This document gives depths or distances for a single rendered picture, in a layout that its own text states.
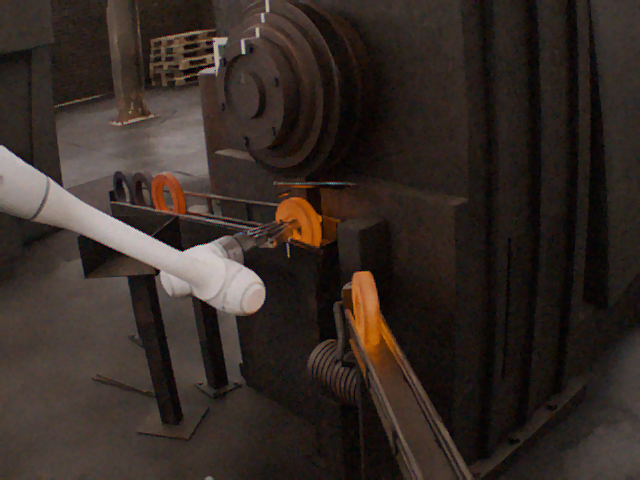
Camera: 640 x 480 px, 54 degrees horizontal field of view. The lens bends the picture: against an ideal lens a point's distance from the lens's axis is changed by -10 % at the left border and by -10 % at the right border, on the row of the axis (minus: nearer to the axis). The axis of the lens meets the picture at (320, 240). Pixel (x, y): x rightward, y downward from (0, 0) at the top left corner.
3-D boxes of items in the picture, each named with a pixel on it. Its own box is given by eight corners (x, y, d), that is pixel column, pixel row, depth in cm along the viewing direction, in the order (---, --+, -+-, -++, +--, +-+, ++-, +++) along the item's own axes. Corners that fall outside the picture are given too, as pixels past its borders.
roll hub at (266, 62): (236, 140, 184) (226, 38, 174) (304, 152, 164) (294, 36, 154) (219, 144, 180) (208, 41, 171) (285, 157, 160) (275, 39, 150)
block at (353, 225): (370, 298, 183) (365, 211, 174) (393, 306, 177) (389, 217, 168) (341, 312, 176) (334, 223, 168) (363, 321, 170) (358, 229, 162)
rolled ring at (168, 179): (146, 181, 245) (153, 179, 247) (162, 229, 246) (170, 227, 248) (166, 168, 231) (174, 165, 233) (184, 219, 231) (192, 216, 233)
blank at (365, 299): (374, 350, 149) (359, 352, 149) (364, 281, 154) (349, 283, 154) (384, 337, 135) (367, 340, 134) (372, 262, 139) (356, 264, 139)
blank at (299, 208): (280, 197, 192) (270, 199, 190) (315, 196, 180) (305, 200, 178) (290, 251, 195) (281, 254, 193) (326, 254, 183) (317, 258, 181)
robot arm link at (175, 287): (209, 273, 177) (238, 288, 167) (159, 297, 168) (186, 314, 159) (201, 235, 172) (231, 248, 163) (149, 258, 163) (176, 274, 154)
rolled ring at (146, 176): (148, 172, 243) (155, 169, 245) (127, 172, 257) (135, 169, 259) (158, 221, 248) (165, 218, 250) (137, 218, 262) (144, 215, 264)
